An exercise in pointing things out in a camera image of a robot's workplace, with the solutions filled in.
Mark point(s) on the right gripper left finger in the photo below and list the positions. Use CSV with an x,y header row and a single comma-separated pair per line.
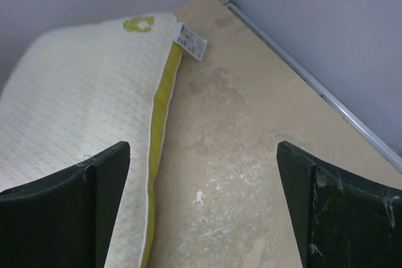
x,y
67,218

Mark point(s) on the white yellow pillow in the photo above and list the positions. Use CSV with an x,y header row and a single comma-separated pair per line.
x,y
80,90

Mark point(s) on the aluminium frame rail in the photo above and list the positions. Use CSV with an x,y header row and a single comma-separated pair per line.
x,y
379,145

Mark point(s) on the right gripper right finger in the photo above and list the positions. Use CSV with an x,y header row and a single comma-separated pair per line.
x,y
339,219

